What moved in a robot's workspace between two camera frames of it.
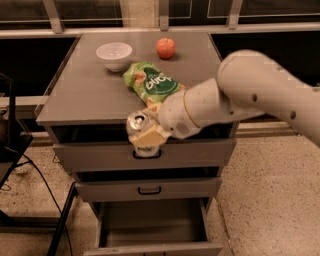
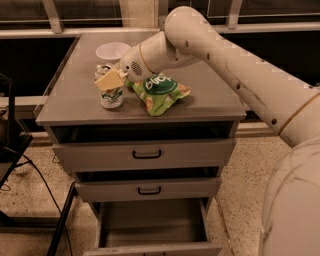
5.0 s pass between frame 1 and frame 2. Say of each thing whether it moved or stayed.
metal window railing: stayed
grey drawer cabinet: stayed
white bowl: stayed
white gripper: moved
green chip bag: stayed
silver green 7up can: moved
